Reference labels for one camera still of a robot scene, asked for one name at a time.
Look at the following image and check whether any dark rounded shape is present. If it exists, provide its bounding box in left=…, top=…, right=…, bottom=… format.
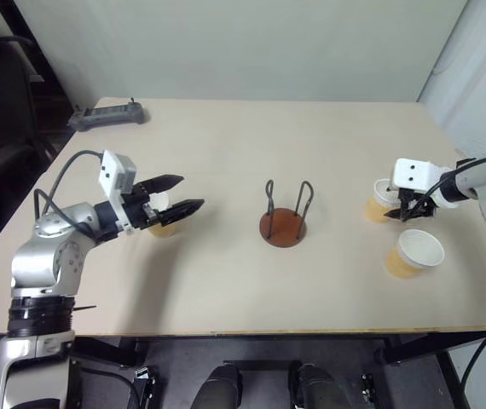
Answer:
left=189, top=364, right=245, bottom=409

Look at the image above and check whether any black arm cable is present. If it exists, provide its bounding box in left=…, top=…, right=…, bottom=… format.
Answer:
left=420, top=156, right=486, bottom=409
left=33, top=149, right=142, bottom=401

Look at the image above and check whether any tan paper cup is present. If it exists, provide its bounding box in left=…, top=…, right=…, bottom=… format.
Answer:
left=365, top=178, right=402, bottom=224
left=146, top=192, right=178, bottom=239
left=385, top=228, right=446, bottom=280

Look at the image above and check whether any black metal table frame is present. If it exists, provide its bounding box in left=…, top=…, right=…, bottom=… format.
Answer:
left=72, top=331, right=471, bottom=409

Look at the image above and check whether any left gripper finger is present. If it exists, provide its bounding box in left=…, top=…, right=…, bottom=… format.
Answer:
left=158, top=198, right=205, bottom=228
left=135, top=173, right=185, bottom=195

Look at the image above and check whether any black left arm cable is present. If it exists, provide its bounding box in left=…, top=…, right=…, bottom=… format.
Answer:
left=33, top=149, right=142, bottom=401

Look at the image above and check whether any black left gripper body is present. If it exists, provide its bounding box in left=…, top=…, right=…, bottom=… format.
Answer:
left=121, top=181, right=164, bottom=232

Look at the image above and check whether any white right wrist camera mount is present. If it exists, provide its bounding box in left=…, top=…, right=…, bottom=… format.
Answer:
left=391, top=158, right=465, bottom=210

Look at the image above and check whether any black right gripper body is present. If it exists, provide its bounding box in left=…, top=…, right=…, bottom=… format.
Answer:
left=397, top=188, right=439, bottom=223

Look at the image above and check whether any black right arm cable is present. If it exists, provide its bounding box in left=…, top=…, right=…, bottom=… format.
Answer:
left=420, top=156, right=486, bottom=409

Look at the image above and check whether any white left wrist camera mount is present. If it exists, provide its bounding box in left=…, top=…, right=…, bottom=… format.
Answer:
left=97, top=149, right=137, bottom=235

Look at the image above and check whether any wire cup holder brown base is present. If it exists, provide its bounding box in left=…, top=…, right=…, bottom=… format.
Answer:
left=258, top=179, right=315, bottom=248

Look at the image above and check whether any black office chair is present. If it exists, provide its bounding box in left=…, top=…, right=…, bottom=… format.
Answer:
left=0, top=25, right=59, bottom=210

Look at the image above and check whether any dark grey remote controller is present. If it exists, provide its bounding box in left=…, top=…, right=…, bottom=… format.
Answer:
left=67, top=98, right=150, bottom=133

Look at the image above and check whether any black silver buckle clip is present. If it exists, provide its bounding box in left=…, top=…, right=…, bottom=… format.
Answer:
left=133, top=366, right=159, bottom=409
left=359, top=372, right=375, bottom=402

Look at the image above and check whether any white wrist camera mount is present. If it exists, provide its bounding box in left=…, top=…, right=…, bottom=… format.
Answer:
left=97, top=149, right=137, bottom=235
left=391, top=158, right=465, bottom=210

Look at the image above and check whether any black vertical post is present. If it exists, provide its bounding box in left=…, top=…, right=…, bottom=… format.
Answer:
left=0, top=0, right=76, bottom=144

